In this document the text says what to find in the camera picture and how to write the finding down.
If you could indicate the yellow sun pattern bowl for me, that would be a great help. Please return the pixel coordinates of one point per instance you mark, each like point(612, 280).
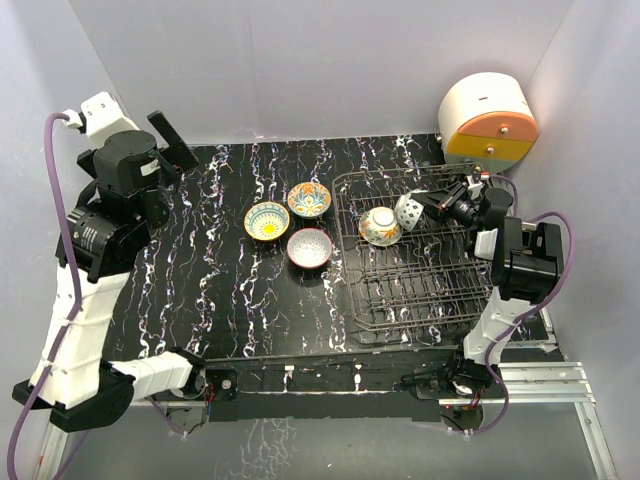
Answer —
point(267, 221)

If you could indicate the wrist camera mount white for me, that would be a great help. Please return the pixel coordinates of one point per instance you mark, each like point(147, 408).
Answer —
point(99, 117)
point(477, 180)

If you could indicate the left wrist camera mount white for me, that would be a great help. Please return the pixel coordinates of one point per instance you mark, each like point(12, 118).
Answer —
point(99, 117)

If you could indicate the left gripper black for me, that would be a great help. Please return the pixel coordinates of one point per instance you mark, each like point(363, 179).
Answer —
point(174, 152)

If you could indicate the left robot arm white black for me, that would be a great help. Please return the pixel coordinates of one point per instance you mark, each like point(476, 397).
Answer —
point(113, 220)

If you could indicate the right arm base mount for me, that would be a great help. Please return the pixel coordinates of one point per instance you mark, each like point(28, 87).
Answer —
point(450, 387)

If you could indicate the aluminium frame rail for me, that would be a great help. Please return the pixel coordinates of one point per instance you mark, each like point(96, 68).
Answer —
point(340, 389)

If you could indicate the orange blue floral bowl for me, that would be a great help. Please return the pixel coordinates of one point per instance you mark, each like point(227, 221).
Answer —
point(309, 200)

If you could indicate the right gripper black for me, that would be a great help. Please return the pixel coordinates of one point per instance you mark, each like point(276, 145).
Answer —
point(436, 201)

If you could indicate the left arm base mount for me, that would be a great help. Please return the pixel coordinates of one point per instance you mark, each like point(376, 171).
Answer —
point(205, 387)

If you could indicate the red rim grey pattern bowl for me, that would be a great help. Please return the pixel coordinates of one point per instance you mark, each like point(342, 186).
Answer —
point(309, 248)

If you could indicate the blue wave pattern bowl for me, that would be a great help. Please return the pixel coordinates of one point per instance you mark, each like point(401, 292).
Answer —
point(408, 212)

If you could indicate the grey wire dish rack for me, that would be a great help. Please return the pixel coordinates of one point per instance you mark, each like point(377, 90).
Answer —
point(423, 288)

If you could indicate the white round drawer cabinet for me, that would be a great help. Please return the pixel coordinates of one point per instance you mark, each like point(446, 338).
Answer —
point(485, 118)

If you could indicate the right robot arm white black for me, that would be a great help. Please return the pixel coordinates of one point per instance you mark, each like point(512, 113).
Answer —
point(527, 267)

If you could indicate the orange flower leaf bowl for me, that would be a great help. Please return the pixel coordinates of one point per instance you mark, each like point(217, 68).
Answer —
point(380, 227)

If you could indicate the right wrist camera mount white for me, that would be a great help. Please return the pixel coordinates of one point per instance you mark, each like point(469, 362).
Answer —
point(477, 180)

